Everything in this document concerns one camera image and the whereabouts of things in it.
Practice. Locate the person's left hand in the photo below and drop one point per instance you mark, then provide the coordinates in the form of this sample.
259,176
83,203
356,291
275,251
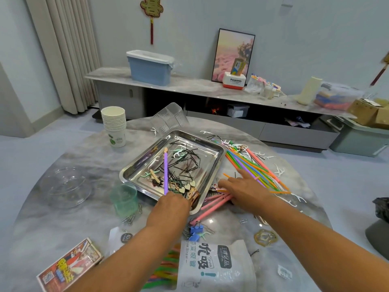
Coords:
169,214

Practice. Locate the person's right hand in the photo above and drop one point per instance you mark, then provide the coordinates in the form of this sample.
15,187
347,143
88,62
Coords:
249,191

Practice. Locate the pile of colourful straws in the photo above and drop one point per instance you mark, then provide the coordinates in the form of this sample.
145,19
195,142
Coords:
255,167

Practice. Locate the pile of floss picks and clips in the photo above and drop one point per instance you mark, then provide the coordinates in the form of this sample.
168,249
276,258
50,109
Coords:
173,170

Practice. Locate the metal tray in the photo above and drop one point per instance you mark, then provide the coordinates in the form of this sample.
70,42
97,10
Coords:
210,149

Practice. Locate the clear printed plastic bag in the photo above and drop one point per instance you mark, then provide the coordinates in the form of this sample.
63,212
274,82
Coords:
210,264

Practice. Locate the group of white paper cups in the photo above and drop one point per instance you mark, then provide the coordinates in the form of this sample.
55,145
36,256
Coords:
114,127

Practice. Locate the colourful matchbox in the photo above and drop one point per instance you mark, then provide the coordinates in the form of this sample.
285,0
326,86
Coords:
70,264

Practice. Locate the person's left forearm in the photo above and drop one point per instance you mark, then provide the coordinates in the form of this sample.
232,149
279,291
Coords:
127,261

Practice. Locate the person's right forearm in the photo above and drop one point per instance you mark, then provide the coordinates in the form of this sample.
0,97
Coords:
328,246

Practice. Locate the translucent green plastic cup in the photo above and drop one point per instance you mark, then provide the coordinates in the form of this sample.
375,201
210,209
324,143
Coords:
124,200

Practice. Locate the white floss pick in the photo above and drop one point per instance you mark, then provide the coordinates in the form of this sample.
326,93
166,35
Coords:
292,199

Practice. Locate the white box in cabinet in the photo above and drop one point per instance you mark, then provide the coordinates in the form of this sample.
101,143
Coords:
238,111

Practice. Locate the loose papers in cabinet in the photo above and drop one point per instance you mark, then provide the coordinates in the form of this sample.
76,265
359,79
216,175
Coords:
298,123

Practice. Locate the clear ribbed organizer box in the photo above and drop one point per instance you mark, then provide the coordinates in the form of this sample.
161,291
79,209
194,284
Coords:
169,117

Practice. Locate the clear bag of snacks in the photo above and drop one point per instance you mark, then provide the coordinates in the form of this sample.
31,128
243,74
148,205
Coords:
254,85

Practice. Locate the clear round plastic bowl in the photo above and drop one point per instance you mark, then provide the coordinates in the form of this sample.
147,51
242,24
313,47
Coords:
65,188

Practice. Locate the colourful small packet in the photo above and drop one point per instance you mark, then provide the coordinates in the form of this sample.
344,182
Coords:
277,87

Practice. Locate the white and red small box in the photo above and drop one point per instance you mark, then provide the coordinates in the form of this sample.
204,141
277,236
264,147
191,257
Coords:
234,80

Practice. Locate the cream paper roll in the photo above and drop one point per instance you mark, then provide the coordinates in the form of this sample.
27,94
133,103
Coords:
310,91

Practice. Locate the grey cabinet with marble top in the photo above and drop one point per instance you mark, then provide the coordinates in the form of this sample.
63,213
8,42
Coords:
194,85

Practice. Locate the grey green storage bin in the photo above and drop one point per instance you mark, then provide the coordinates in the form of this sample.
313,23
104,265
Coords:
361,140

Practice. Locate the small colourful box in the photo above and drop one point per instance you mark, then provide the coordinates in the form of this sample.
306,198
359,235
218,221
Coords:
238,65

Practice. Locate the clear storage box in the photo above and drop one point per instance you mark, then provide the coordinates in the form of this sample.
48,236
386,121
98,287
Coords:
338,96

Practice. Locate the trash bin with black bag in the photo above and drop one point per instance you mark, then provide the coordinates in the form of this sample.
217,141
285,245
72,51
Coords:
380,231

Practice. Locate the framed pink picture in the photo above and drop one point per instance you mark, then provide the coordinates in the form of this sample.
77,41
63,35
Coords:
225,51

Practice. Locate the cardboard box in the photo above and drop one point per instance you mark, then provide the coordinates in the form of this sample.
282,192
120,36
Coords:
369,112

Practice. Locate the blue storage box white lid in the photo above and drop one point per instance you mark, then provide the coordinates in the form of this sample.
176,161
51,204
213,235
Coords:
150,68

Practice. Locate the beige curtain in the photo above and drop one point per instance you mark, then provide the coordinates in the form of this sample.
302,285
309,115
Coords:
64,51

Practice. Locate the white wall switch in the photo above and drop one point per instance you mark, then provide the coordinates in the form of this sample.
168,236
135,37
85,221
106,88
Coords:
289,0

